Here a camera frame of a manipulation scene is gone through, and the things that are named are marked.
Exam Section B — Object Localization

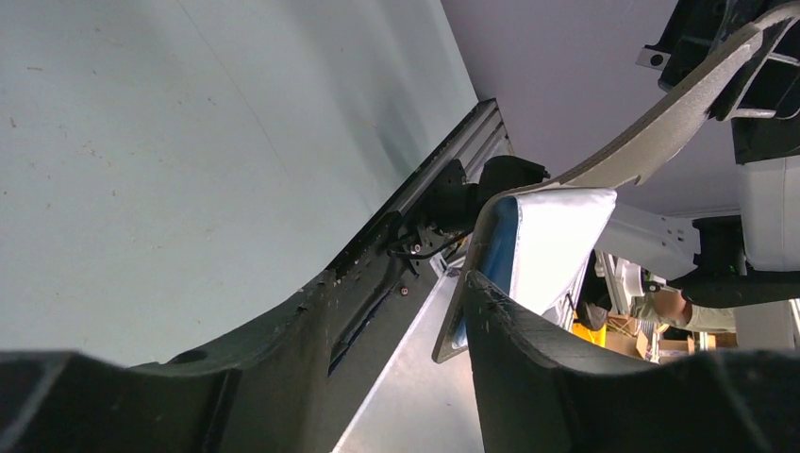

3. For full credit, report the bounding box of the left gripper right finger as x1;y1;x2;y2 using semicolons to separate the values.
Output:
462;271;799;452

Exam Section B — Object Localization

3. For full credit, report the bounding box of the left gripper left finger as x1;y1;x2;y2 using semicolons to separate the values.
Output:
1;212;405;452

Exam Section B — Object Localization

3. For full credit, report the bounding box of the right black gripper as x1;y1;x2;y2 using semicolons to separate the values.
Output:
637;0;799;164

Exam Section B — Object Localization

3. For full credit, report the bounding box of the grey felt card holder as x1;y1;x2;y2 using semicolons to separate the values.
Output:
432;3;800;365

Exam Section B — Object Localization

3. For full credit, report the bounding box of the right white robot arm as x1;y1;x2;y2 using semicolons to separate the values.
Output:
566;1;799;309

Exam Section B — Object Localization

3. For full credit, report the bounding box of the person in background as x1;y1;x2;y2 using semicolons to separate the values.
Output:
575;252;736;333

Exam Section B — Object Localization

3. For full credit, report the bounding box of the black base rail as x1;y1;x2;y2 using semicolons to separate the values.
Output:
326;99;550;371

